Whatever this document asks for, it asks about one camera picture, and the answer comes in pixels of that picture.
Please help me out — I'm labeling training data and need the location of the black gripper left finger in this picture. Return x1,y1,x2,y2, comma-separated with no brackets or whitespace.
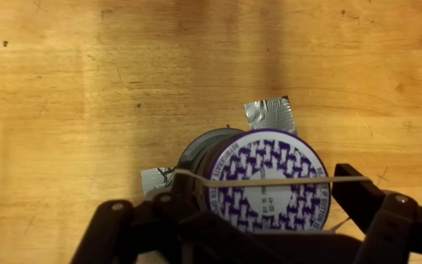
70,171,271,264

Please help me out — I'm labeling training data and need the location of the beige rubber band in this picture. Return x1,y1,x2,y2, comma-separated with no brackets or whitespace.
172,168,375,235

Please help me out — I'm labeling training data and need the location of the purple patterned tape roll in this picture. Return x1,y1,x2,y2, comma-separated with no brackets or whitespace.
176,128,333,235

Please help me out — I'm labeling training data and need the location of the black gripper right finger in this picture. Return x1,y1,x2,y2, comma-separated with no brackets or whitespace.
331,163,422,264

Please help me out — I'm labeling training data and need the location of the silver duct tape piece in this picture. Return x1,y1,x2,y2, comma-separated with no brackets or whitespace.
242,96,298,137
139,166,176,200

